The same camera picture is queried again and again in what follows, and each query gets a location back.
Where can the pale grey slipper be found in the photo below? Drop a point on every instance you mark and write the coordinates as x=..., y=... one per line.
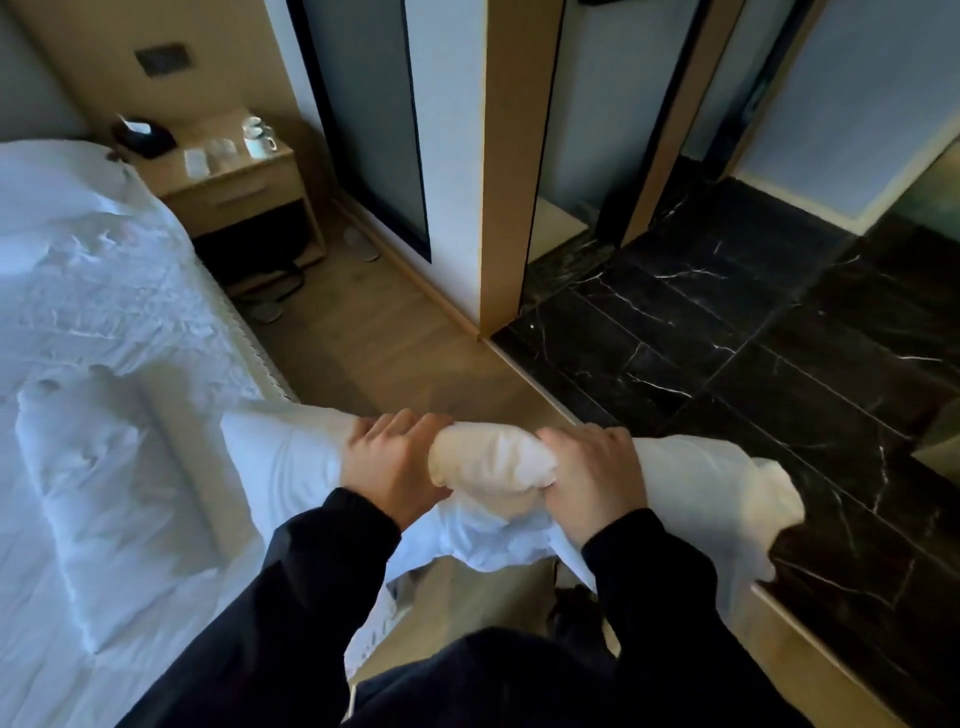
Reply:
x=361, y=244

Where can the person's left forearm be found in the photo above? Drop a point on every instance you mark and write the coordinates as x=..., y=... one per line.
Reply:
x=285, y=630

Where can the wooden bedside shelf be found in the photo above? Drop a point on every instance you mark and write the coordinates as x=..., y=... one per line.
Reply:
x=232, y=191

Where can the dark wall switch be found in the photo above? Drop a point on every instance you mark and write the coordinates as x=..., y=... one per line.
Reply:
x=163, y=60

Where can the white bed sheet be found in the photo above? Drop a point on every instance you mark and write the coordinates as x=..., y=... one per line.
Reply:
x=487, y=459

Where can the dark glass door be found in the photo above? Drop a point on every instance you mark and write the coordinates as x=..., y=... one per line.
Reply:
x=375, y=127

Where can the person's left hand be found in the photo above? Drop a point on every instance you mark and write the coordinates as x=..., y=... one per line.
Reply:
x=390, y=469

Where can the person's right forearm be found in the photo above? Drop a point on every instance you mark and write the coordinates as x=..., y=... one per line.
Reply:
x=675, y=637

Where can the dark slipper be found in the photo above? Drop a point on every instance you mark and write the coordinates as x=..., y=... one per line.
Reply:
x=262, y=311
x=274, y=286

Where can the clear drinking glass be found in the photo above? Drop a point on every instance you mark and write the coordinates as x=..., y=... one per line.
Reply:
x=223, y=150

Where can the white mug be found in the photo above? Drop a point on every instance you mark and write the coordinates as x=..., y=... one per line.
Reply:
x=260, y=145
x=251, y=124

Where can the quilted white mattress pad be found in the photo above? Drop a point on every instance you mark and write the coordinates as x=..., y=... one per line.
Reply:
x=97, y=300

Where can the wooden door frame post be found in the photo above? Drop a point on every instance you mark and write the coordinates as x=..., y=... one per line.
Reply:
x=679, y=127
x=517, y=150

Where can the white duvet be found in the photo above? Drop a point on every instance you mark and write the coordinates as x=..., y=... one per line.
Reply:
x=112, y=487

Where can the open cardboard box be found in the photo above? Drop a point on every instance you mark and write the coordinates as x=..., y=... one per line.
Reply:
x=941, y=446

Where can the person's right hand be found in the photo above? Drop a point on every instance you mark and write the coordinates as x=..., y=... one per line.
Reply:
x=596, y=480

